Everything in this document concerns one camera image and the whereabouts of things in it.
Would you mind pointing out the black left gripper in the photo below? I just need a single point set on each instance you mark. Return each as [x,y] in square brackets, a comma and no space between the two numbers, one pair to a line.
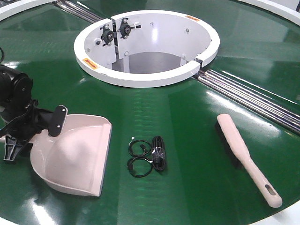
[21,124]

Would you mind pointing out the pink plastic dustpan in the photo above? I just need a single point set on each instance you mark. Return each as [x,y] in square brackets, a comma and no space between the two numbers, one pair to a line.
[74,161]

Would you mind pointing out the pink hand brush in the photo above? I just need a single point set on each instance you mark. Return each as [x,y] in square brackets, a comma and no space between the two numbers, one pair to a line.
[241,152]

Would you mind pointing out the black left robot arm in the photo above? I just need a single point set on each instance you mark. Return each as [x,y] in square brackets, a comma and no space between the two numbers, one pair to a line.
[15,86]

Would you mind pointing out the white outer conveyor rim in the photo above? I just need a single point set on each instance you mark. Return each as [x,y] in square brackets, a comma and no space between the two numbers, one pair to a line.
[276,8]

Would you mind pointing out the steel conveyor rollers left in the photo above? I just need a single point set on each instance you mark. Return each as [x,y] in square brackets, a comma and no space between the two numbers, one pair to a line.
[77,10]

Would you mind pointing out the steel conveyor rollers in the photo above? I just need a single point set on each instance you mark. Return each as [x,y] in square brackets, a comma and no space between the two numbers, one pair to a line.
[77,10]
[250,98]

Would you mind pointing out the steel conveyor rollers right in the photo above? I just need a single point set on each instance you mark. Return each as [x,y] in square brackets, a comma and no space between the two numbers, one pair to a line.
[250,98]

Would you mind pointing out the black pillow block bearing left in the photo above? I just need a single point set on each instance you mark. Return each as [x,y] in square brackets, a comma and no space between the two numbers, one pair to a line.
[107,35]

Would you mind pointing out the black pillow block bearing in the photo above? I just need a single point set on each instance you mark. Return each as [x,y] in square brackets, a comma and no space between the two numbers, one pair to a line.
[107,35]
[125,28]

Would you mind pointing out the black pillow block bearing right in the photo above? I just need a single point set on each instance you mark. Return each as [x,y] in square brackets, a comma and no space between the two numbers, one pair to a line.
[125,28]

